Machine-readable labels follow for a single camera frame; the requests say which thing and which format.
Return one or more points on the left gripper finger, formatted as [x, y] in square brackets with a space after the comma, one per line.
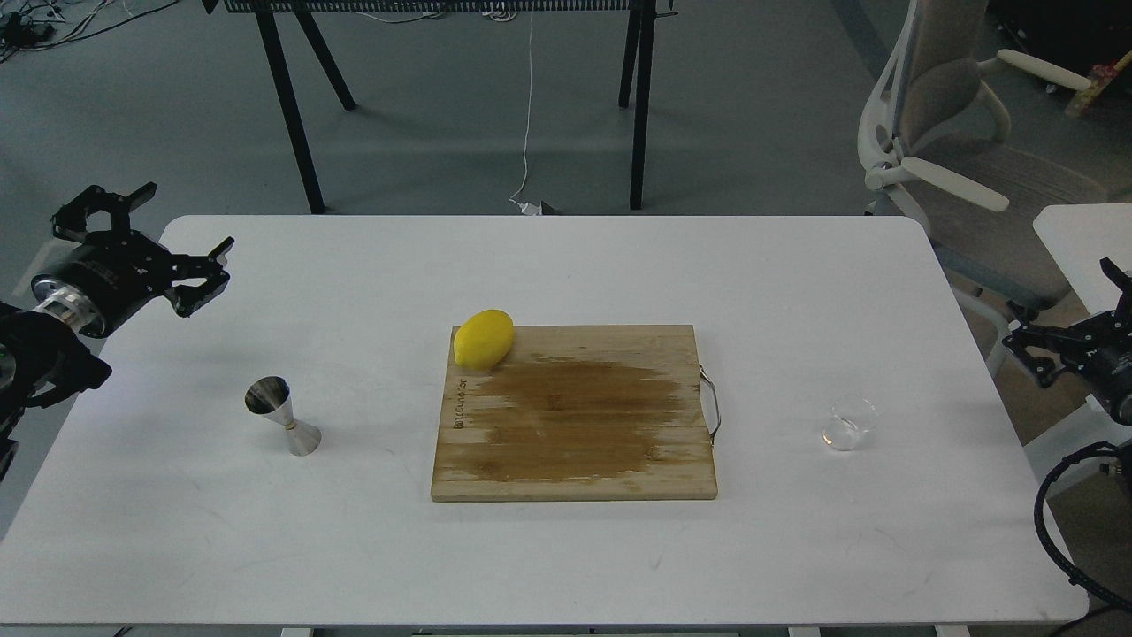
[195, 281]
[70, 222]

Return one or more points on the black metal frame table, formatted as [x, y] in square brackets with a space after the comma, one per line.
[460, 73]

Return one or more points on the small clear glass cup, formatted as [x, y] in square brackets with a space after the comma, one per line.
[852, 418]

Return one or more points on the wooden cutting board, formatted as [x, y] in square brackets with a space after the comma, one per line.
[578, 414]

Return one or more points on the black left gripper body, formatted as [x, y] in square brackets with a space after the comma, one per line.
[116, 274]

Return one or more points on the yellow lemon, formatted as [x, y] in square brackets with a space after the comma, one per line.
[484, 340]

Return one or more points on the steel double jigger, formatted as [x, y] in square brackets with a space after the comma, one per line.
[271, 398]

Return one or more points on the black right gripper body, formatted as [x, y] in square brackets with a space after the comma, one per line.
[1104, 364]

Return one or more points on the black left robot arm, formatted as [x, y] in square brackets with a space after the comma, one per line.
[42, 354]

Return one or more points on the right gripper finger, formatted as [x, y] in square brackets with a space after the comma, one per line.
[1120, 279]
[1049, 351]

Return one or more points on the grey office chair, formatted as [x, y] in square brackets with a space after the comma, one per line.
[932, 143]

